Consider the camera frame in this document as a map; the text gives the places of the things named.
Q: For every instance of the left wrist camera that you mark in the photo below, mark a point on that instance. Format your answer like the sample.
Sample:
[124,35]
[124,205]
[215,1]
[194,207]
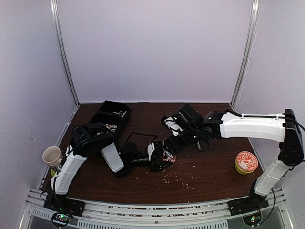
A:
[150,150]

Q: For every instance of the clear plastic jar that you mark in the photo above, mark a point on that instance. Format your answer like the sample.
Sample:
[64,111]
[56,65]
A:
[168,157]

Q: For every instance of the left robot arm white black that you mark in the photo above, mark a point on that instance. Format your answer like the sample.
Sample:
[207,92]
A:
[90,139]

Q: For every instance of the left aluminium frame post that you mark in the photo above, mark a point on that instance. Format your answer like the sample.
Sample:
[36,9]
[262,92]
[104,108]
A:
[64,59]

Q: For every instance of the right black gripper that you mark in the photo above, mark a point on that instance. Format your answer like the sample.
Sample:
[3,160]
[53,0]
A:
[174,147]

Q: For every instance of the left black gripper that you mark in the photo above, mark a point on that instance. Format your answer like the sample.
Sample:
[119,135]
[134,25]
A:
[157,167]

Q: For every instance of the green tin orange patterned lid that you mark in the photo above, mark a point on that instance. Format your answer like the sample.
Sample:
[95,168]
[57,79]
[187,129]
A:
[246,163]

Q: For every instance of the aluminium frame post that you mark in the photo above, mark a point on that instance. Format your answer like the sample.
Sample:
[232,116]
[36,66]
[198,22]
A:
[64,59]
[252,28]

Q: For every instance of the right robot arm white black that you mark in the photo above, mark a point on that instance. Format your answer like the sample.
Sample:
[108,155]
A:
[189,127]

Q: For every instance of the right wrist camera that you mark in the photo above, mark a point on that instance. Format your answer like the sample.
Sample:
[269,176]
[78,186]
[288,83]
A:
[171,123]

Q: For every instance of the green saucer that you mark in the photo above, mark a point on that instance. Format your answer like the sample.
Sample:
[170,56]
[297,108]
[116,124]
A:
[53,172]

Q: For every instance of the black three-compartment candy bin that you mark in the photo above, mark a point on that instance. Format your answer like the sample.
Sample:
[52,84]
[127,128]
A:
[114,115]

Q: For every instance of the right aluminium frame post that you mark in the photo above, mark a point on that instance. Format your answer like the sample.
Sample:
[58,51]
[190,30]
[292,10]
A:
[252,28]

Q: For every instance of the beige ceramic mug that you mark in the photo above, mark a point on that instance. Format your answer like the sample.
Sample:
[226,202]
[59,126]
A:
[52,156]

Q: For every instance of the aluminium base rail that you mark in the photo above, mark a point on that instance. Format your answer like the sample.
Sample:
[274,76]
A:
[200,215]

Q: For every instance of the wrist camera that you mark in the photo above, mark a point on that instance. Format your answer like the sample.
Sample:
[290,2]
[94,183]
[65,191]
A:
[171,123]
[150,150]

